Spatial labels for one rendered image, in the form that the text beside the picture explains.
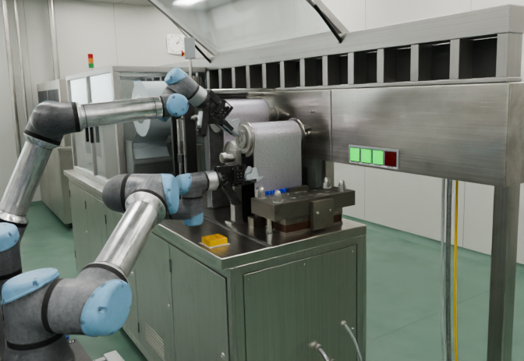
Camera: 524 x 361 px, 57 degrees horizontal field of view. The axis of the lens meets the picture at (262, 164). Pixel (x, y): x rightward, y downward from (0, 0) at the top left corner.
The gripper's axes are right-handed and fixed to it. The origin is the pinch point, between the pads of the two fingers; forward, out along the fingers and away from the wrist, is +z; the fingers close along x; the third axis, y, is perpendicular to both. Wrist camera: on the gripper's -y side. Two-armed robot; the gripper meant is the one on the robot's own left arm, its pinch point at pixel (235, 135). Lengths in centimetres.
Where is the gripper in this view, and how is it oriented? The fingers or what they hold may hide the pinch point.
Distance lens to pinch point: 191.8
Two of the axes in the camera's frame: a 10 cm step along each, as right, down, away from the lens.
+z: 6.6, 5.6, 5.0
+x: -5.4, -1.0, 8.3
